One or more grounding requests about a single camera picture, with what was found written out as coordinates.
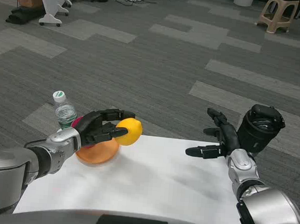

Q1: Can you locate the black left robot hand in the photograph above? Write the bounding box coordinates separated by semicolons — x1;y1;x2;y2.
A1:
73;106;137;152

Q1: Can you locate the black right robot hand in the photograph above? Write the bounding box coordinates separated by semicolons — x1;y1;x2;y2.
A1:
184;106;245;162

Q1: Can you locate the yellow lemon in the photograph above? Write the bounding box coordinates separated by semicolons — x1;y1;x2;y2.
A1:
114;116;144;147

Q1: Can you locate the pink plastic cup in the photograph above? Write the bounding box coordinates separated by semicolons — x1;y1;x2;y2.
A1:
70;115;84;129

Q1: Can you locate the orange plate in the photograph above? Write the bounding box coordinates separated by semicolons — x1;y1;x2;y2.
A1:
74;135;120;167

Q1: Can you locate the black insulated mug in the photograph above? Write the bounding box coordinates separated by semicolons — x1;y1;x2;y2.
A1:
235;102;288;156

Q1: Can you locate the clear water bottle white cap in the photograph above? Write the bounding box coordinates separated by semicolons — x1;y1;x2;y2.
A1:
50;90;80;132

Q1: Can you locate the white wheeled board stand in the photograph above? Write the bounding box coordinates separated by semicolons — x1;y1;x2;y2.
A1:
32;0;73;29

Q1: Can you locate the black cloth bundle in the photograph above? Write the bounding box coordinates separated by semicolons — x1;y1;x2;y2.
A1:
5;3;47;27

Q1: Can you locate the beige plastic stool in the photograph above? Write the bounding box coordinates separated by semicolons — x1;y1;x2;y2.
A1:
255;0;300;36

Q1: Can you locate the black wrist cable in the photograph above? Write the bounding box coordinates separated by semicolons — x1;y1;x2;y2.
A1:
23;137;47;151

